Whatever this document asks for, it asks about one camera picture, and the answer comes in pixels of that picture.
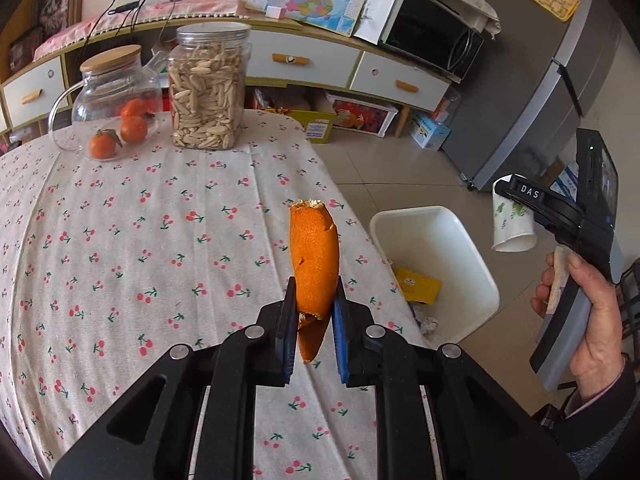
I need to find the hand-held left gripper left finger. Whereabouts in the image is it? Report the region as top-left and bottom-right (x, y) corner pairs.
(50, 277), (297, 480)

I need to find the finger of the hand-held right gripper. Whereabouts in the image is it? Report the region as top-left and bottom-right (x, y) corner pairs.
(494, 174), (557, 217)

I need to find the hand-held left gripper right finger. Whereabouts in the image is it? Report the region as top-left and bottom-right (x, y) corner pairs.
(332, 276), (581, 480)

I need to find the white printed paper cup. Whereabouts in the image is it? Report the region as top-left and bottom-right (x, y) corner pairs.
(491, 174), (536, 253)

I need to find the large orange peel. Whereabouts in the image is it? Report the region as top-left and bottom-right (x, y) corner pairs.
(289, 199), (341, 365)

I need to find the yellow snack packet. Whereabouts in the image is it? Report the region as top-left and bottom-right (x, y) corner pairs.
(392, 266), (443, 307)

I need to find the white plastic trash bin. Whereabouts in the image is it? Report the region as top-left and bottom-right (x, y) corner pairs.
(369, 206), (501, 348)

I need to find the person's right forearm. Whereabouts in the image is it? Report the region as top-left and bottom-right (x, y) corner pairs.
(560, 355), (640, 461)

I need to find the person's right hand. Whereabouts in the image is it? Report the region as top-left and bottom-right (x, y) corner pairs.
(531, 250), (630, 403)

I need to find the small printed carton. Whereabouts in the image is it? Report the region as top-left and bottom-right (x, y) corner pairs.
(552, 165), (581, 196)

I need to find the grey refrigerator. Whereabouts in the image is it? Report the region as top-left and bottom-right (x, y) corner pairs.
(440, 0), (623, 193)

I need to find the blue white carton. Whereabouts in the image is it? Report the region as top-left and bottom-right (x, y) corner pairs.
(409, 111), (452, 151)

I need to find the red gift box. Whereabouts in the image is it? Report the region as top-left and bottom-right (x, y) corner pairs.
(327, 95), (399, 138)

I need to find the black microwave oven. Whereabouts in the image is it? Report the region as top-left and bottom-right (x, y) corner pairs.
(378, 0), (485, 83)

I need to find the yellow cardboard carton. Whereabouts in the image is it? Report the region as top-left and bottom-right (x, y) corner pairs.
(289, 107), (338, 145)

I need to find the red yellow box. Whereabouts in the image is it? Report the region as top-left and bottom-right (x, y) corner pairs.
(252, 87), (291, 111)

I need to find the white paper bag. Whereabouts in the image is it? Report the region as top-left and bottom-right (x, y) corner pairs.
(352, 0), (408, 45)

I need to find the wooden white sideboard cabinet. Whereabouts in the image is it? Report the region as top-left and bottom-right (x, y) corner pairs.
(0, 15), (453, 136)

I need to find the plastic jar of seeds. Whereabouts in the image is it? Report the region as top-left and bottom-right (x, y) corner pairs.
(166, 24), (252, 151)

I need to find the tangerine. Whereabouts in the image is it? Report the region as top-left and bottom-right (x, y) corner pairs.
(89, 129), (121, 161)
(120, 116), (149, 144)

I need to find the glass teapot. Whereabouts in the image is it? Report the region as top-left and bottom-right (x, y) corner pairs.
(48, 44), (163, 161)

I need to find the bamboo teapot lid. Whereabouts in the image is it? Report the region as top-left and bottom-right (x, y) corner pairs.
(80, 44), (143, 75)

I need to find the pink lace cloth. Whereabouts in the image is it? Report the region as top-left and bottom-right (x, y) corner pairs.
(32, 0), (251, 61)

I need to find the thin black cable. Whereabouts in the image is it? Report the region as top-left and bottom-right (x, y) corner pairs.
(159, 0), (203, 46)

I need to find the black charger cable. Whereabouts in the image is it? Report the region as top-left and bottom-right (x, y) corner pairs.
(87, 0), (151, 38)

